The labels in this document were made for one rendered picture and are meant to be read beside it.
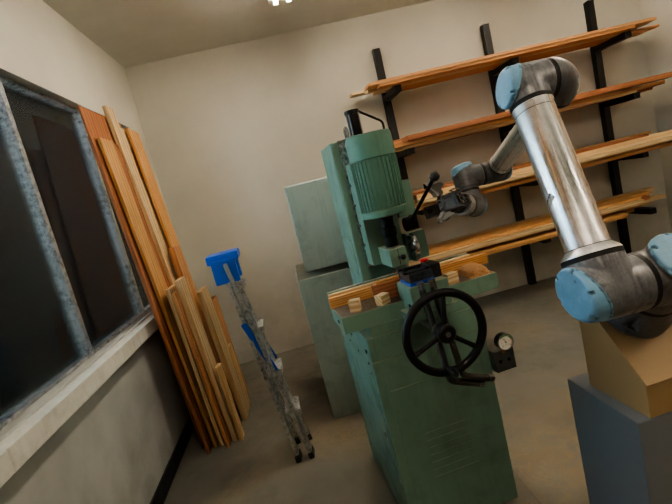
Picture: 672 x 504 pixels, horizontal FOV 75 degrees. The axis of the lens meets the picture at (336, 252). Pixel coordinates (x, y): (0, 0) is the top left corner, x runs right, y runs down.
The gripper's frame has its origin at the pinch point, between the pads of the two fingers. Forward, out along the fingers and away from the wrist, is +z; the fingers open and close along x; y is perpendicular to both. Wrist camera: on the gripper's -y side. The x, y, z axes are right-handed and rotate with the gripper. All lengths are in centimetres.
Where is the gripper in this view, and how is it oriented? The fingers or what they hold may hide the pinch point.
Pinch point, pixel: (428, 203)
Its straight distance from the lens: 161.5
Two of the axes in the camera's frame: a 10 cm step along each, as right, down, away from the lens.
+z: -6.7, 0.3, -7.4
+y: 6.8, -3.7, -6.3
